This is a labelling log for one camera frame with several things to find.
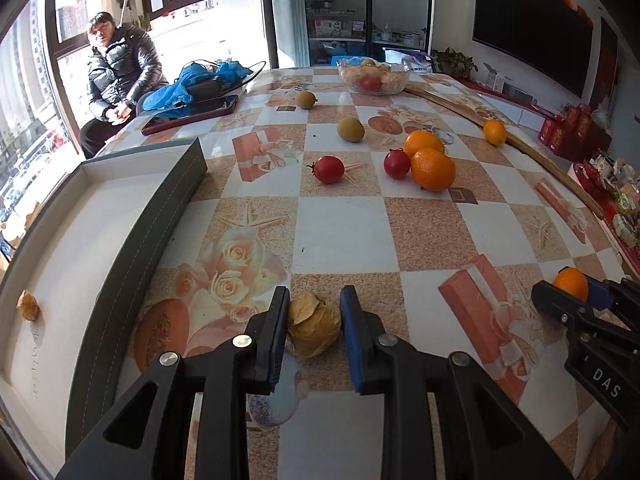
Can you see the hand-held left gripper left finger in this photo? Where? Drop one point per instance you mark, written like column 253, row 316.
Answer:
column 278, row 340

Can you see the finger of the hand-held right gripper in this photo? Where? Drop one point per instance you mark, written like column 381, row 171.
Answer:
column 555, row 302
column 600, row 294

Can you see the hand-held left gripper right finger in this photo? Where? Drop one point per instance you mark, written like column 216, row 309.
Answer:
column 350, row 340

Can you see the small orange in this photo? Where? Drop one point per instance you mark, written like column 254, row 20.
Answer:
column 571, row 284
column 494, row 131

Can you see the dried brown husk fruit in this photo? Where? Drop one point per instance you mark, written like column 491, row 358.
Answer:
column 350, row 76
column 312, row 327
column 392, row 79
column 27, row 305

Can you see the grey cardboard box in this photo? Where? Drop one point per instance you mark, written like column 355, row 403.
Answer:
column 165, row 220

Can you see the small red pomegranate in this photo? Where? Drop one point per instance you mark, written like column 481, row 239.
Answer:
column 396, row 162
column 329, row 169

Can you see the large orange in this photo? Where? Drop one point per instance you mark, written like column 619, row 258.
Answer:
column 433, row 169
column 423, row 141

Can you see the glass bowl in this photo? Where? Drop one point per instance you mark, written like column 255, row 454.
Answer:
column 372, row 91

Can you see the pile of snack packets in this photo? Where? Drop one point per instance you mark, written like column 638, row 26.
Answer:
column 617, row 190

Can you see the long wooden stick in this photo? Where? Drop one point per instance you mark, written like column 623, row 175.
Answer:
column 540, row 157

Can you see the stack of red boxes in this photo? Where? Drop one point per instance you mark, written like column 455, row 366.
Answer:
column 570, row 127

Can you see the white cartons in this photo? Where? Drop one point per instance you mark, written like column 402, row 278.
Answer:
column 495, row 80

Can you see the tablet in red case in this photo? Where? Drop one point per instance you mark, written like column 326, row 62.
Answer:
column 190, row 112

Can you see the red apple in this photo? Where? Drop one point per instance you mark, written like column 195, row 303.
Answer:
column 370, row 82

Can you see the green potted plant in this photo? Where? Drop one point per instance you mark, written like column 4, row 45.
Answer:
column 452, row 62

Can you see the black pouch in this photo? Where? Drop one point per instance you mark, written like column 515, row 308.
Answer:
column 202, row 89

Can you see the blue cloth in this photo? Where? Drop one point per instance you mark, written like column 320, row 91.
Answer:
column 167, row 94

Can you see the white plastic bag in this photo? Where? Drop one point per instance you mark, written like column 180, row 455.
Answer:
column 410, row 57

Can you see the blue plastic crate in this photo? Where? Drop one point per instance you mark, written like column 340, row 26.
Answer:
column 339, row 52

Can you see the glass door cabinet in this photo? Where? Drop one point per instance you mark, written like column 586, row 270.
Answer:
column 367, row 10

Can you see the black wall screen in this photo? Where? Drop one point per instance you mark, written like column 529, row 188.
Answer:
column 530, row 15

